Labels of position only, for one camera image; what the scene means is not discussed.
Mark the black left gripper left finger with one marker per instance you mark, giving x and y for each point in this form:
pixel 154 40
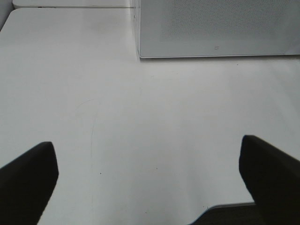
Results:
pixel 27 184

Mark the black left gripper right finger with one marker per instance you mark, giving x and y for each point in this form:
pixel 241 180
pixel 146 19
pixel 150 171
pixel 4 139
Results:
pixel 272 177

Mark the white microwave door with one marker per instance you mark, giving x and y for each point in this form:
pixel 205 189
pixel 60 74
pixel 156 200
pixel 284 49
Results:
pixel 207 28

